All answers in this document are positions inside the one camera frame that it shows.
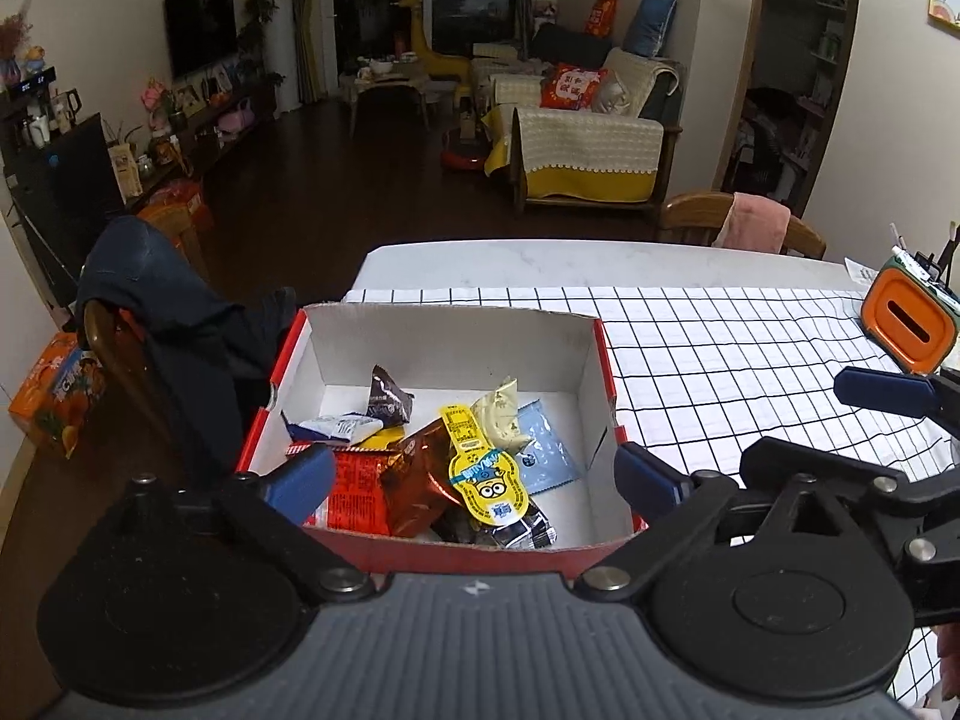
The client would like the large red snack bag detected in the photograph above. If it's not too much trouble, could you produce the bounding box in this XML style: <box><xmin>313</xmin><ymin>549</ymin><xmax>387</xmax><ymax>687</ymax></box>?
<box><xmin>304</xmin><ymin>449</ymin><xmax>397</xmax><ymax>536</ymax></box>

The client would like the white blue snack packet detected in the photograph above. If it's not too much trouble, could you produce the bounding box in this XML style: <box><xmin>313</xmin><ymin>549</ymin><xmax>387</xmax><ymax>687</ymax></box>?
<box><xmin>283</xmin><ymin>413</ymin><xmax>384</xmax><ymax>445</ymax></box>

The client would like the light blue snack packet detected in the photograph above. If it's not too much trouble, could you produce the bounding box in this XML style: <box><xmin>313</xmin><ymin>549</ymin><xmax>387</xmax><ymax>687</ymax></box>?
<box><xmin>516</xmin><ymin>400</ymin><xmax>581</xmax><ymax>496</ymax></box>

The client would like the dark purple snack packet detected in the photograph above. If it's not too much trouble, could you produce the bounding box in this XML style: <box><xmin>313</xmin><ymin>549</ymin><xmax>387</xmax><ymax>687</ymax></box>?
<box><xmin>366</xmin><ymin>366</ymin><xmax>415</xmax><ymax>427</ymax></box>

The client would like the yellow minion jelly cup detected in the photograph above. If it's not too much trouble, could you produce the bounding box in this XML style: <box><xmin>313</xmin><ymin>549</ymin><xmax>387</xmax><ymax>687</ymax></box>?
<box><xmin>441</xmin><ymin>405</ymin><xmax>530</xmax><ymax>525</ymax></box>

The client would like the cream snack packet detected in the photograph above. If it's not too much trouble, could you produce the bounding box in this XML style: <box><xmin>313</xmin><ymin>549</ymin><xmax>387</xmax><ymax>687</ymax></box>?
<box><xmin>470</xmin><ymin>379</ymin><xmax>532</xmax><ymax>455</ymax></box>

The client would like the yellow candy packet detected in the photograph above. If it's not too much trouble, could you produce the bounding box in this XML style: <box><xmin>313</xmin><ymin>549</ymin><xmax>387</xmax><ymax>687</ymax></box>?
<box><xmin>358</xmin><ymin>426</ymin><xmax>405</xmax><ymax>450</ymax></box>

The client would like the silver black foil snack bar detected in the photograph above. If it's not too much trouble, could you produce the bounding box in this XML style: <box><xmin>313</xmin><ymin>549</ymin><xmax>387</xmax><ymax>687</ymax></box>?
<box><xmin>473</xmin><ymin>502</ymin><xmax>556</xmax><ymax>550</ymax></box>

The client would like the brown red Oreo packet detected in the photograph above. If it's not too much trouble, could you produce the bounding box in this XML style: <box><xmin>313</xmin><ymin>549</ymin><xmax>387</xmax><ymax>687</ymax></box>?
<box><xmin>379</xmin><ymin>419</ymin><xmax>462</xmax><ymax>538</ymax></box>

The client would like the orange tissue box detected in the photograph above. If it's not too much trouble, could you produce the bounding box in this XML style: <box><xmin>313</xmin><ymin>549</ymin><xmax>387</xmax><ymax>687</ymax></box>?
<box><xmin>861</xmin><ymin>247</ymin><xmax>958</xmax><ymax>376</ymax></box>

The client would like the black white grid tablecloth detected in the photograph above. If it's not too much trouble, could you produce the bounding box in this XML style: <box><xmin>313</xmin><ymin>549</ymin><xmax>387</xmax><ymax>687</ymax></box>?
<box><xmin>340</xmin><ymin>284</ymin><xmax>955</xmax><ymax>710</ymax></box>

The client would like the dark jacket on chair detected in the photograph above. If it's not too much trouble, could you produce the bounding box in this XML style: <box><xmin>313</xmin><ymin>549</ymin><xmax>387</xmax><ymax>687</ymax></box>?
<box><xmin>76</xmin><ymin>215</ymin><xmax>298</xmax><ymax>472</ymax></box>

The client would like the red white cardboard box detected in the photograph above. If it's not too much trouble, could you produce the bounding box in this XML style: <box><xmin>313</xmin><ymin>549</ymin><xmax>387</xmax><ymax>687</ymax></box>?
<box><xmin>239</xmin><ymin>304</ymin><xmax>633</xmax><ymax>578</ymax></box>

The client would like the pink towel on chair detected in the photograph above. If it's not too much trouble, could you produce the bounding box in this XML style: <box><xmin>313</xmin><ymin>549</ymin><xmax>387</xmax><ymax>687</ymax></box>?
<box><xmin>713</xmin><ymin>192</ymin><xmax>793</xmax><ymax>254</ymax></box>

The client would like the orange juice carton box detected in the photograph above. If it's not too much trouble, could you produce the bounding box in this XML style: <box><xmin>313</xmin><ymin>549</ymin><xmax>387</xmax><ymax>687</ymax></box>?
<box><xmin>8</xmin><ymin>332</ymin><xmax>106</xmax><ymax>458</ymax></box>

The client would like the wooden chair left side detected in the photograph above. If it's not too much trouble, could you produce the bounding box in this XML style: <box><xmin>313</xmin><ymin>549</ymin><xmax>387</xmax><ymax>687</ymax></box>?
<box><xmin>83</xmin><ymin>205</ymin><xmax>210</xmax><ymax>445</ymax></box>

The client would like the wooden chair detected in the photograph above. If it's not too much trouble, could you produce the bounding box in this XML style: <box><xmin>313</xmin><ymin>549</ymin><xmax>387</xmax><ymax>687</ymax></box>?
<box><xmin>83</xmin><ymin>205</ymin><xmax>210</xmax><ymax>445</ymax></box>
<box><xmin>658</xmin><ymin>192</ymin><xmax>827</xmax><ymax>260</ymax></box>

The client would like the sofa with cream cover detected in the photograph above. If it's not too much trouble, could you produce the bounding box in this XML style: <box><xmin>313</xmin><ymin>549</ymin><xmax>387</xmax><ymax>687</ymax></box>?
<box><xmin>478</xmin><ymin>47</ymin><xmax>683</xmax><ymax>210</ymax></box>

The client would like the red cushion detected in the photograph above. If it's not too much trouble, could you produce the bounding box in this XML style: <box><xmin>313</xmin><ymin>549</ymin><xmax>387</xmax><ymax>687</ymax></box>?
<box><xmin>540</xmin><ymin>64</ymin><xmax>608</xmax><ymax>110</ymax></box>

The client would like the black television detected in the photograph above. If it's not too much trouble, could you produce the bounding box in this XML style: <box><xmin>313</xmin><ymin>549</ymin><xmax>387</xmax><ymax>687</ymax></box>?
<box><xmin>163</xmin><ymin>0</ymin><xmax>238</xmax><ymax>80</ymax></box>

